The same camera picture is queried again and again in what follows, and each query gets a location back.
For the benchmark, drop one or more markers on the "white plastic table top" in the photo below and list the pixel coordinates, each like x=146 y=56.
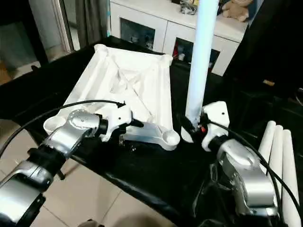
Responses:
x=132 y=78

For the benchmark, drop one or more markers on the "white plastic table leg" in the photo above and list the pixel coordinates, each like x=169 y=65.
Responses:
x=266 y=142
x=201 y=59
x=277 y=160
x=290 y=177

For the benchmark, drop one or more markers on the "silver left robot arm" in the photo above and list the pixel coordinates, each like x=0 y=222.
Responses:
x=59 y=142

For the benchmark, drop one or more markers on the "black mat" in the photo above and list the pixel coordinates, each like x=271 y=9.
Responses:
x=154 y=175

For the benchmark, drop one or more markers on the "white cabinet with glass doors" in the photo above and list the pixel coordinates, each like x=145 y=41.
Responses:
x=165 y=30

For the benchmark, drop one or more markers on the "grey robot torso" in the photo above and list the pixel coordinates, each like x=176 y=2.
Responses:
x=90 y=223

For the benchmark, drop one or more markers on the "grey curtain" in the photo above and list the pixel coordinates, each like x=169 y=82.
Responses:
x=92 y=21

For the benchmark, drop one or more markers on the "black backdrop cloth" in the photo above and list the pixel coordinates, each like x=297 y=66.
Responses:
x=272 y=35

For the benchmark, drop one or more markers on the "small grey figurine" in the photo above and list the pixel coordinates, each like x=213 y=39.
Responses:
x=188 y=7

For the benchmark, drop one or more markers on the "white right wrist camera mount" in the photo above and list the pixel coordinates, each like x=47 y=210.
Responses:
x=216 y=113

